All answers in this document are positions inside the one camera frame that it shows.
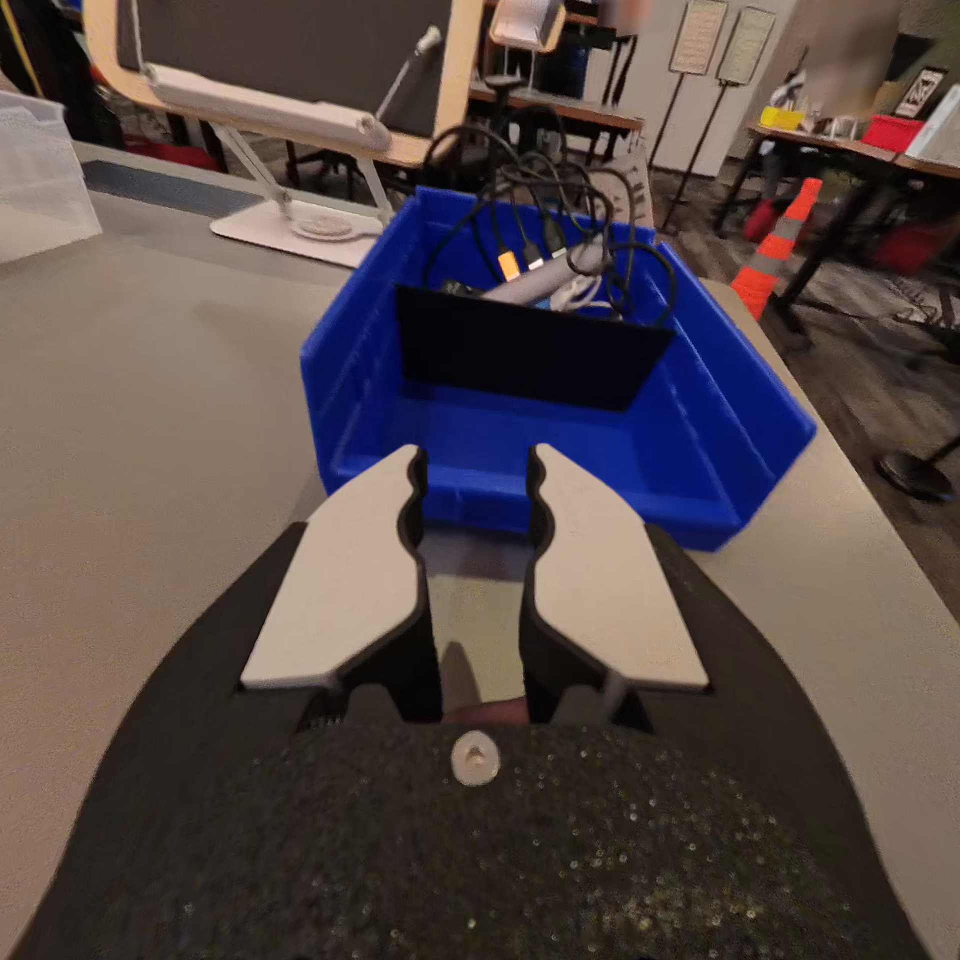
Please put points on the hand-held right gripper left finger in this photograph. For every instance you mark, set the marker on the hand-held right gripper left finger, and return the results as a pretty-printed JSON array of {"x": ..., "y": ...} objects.
[{"x": 337, "y": 593}]

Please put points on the blue plastic bin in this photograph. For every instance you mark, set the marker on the blue plastic bin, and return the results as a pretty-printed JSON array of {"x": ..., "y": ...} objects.
[{"x": 539, "y": 451}]

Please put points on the white sign on stand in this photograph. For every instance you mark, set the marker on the white sign on stand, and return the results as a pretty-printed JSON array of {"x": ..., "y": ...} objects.
[
  {"x": 747, "y": 46},
  {"x": 697, "y": 38}
]

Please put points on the white table stand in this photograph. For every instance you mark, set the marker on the white table stand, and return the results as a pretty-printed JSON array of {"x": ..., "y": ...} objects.
[{"x": 525, "y": 23}]

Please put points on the clear plastic bin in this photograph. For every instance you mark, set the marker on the clear plastic bin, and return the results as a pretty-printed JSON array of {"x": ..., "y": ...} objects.
[{"x": 37, "y": 188}]

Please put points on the white printed bag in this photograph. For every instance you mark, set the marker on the white printed bag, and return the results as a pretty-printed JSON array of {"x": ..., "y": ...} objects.
[{"x": 633, "y": 181}]

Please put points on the wooden table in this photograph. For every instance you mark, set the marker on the wooden table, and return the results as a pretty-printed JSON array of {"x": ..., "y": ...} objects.
[
  {"x": 570, "y": 109},
  {"x": 825, "y": 143}
]

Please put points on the black round stand base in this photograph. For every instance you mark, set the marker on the black round stand base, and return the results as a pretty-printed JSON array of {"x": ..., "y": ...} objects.
[{"x": 911, "y": 473}]

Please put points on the orange traffic cone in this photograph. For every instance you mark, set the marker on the orange traffic cone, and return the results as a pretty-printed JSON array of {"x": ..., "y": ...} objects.
[{"x": 777, "y": 248}]

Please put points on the red plastic bin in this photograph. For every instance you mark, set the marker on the red plastic bin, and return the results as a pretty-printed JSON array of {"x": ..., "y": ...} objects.
[{"x": 892, "y": 133}]

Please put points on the wood framed black desk screen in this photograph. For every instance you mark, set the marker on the wood framed black desk screen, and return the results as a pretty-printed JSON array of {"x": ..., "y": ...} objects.
[{"x": 300, "y": 46}]

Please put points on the black divider in blue bin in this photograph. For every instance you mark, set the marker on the black divider in blue bin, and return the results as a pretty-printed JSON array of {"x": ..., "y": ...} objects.
[{"x": 525, "y": 353}]

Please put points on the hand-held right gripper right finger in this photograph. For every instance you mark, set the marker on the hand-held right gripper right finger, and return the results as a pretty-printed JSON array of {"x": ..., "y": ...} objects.
[{"x": 608, "y": 593}]

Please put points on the yellow plastic bin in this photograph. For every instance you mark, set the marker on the yellow plastic bin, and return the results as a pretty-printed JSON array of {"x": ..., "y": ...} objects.
[{"x": 783, "y": 119}]

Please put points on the grey desk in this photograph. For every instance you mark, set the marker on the grey desk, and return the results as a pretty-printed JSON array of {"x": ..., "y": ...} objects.
[{"x": 150, "y": 451}]

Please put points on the white box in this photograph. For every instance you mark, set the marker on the white box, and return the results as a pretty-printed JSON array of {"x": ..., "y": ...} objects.
[{"x": 941, "y": 129}]

